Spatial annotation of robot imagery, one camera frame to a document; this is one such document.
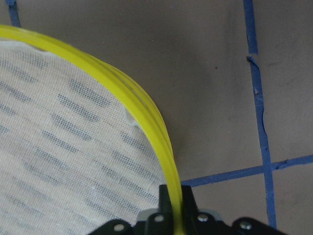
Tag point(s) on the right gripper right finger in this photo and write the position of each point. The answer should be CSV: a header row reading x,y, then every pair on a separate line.
x,y
195,222

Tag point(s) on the yellow steamer layer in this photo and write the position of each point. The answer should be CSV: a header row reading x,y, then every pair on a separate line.
x,y
71,155
143,109

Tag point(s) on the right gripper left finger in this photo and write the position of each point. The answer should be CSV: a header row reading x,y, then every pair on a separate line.
x,y
160,221

